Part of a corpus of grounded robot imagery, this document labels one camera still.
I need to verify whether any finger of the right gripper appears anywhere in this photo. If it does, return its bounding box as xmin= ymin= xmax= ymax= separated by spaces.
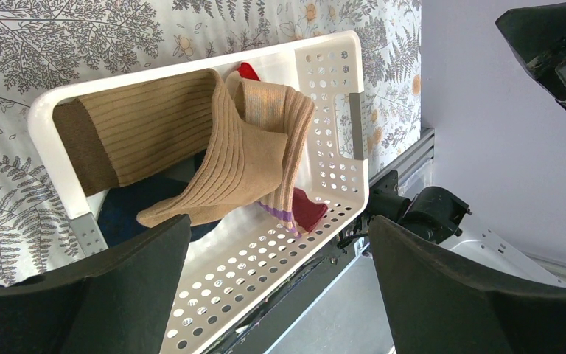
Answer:
xmin=495 ymin=2 xmax=566 ymax=111

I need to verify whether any floral table mat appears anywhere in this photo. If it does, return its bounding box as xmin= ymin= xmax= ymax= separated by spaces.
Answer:
xmin=0 ymin=1 xmax=422 ymax=285

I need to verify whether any white plastic basket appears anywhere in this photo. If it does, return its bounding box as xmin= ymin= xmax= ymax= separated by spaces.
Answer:
xmin=28 ymin=30 xmax=369 ymax=353

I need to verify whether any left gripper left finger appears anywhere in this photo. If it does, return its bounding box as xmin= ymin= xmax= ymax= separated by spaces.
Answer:
xmin=0 ymin=215 xmax=191 ymax=353

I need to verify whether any navy sock beige red cuff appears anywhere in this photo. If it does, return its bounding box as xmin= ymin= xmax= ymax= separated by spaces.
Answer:
xmin=98 ymin=69 xmax=287 ymax=246

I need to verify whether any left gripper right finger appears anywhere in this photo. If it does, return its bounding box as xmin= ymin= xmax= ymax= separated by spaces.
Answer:
xmin=369 ymin=216 xmax=566 ymax=353

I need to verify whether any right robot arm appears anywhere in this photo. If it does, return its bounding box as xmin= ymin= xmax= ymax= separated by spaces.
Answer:
xmin=368 ymin=1 xmax=566 ymax=288

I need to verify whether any beige purple striped sock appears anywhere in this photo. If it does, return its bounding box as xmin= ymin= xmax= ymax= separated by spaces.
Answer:
xmin=224 ymin=70 xmax=329 ymax=238

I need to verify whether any tan ribbed sock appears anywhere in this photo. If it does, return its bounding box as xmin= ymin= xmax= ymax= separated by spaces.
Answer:
xmin=52 ymin=69 xmax=287 ymax=227

